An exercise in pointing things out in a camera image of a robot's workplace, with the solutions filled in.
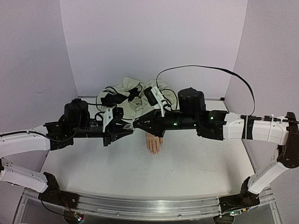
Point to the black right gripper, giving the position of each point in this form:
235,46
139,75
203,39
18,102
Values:
160,124

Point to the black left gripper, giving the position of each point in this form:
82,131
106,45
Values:
111,135

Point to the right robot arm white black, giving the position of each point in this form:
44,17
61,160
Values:
223,125

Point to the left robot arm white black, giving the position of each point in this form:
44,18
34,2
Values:
76,122

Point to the mannequin hand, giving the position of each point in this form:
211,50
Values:
154,143

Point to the beige jacket with black lining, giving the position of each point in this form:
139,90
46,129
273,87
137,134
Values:
129,95

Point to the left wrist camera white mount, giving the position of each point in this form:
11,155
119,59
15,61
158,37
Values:
107,118

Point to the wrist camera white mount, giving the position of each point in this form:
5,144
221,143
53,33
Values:
156,99
107,118

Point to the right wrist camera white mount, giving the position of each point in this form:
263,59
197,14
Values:
156,99

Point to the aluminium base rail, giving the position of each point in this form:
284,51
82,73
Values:
63,207

